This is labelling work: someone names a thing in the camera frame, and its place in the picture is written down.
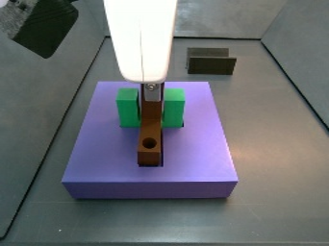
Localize purple base board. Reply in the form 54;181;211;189
61;82;238;199

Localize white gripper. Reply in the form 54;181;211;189
104;0;177;102

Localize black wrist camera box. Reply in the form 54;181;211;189
13;0;78;59

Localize black angle bracket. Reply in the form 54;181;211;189
185;47;236;75

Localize green U-shaped block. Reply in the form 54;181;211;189
114;87;184;128

